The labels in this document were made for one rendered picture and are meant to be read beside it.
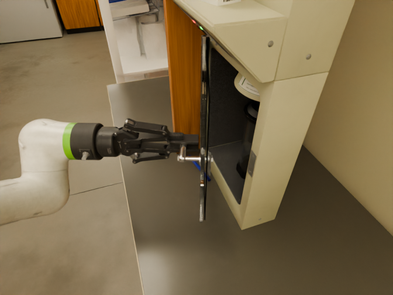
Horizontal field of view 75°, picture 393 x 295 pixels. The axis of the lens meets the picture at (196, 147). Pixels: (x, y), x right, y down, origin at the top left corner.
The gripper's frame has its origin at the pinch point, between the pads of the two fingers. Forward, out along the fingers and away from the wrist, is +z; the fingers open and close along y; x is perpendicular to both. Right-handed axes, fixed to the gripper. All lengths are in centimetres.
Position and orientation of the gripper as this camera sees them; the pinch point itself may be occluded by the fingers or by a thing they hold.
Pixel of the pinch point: (184, 142)
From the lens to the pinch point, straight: 63.3
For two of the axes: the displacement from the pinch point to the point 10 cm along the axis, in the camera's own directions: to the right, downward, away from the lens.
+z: 10.0, 0.1, -0.1
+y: 0.0, -7.4, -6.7
